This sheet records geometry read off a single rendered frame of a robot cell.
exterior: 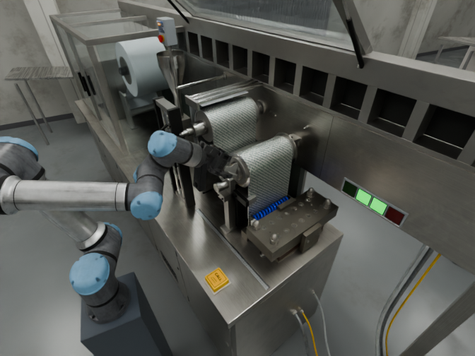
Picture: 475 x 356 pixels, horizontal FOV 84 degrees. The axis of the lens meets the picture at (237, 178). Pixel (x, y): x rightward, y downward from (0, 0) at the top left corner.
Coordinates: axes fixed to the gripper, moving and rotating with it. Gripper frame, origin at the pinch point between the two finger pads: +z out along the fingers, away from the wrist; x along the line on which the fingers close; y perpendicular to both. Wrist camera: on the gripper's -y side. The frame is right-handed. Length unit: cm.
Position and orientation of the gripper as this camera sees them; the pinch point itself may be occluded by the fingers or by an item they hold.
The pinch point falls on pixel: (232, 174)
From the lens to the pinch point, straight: 100.7
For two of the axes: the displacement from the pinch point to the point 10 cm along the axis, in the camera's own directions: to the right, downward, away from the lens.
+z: 6.2, 2.0, 7.6
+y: 5.0, -8.5, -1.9
